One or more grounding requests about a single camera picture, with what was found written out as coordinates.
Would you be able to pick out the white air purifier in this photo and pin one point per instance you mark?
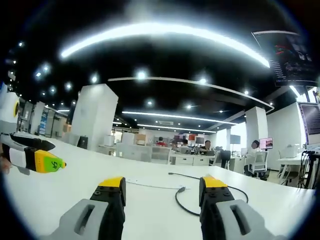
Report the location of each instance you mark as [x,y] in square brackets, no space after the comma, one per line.
[109,140]

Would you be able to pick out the small monitor on stand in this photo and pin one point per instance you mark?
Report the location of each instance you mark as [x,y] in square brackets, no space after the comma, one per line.
[235,139]

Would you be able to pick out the narrow white pillar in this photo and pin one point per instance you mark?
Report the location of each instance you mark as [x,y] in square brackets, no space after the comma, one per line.
[256,125]

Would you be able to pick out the wide white square pillar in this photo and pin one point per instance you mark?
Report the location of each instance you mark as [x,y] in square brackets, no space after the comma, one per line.
[95,117]

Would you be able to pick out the ceiling air vent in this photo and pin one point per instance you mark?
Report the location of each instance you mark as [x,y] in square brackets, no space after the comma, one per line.
[165,122]

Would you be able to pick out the white cabinet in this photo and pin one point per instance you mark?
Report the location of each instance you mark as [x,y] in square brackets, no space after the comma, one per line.
[128,138]

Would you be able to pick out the curved ceiling light strip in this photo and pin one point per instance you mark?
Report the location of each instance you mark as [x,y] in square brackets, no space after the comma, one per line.
[162,27]

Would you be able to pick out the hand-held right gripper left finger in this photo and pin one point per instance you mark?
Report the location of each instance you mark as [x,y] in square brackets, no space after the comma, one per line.
[110,210]

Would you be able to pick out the white side table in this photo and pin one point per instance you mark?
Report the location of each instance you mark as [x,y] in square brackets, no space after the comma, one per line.
[290,161]

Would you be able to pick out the white boxy device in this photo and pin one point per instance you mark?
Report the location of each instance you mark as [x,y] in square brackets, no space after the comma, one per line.
[292,150]

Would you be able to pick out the monitor with red picture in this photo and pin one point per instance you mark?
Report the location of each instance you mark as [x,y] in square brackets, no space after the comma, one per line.
[266,143]

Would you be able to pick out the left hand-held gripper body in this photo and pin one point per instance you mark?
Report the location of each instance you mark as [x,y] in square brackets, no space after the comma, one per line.
[7,112]

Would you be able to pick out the person's left hand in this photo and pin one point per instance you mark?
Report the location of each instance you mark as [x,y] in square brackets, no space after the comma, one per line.
[3,167]

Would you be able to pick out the large dark hanging monitor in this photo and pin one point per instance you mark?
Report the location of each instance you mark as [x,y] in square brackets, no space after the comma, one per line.
[292,62]

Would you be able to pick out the white drawer desk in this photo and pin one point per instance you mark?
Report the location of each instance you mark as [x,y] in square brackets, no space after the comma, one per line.
[190,160]

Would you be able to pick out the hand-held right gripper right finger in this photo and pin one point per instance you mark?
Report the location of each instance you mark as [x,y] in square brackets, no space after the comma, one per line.
[215,207]

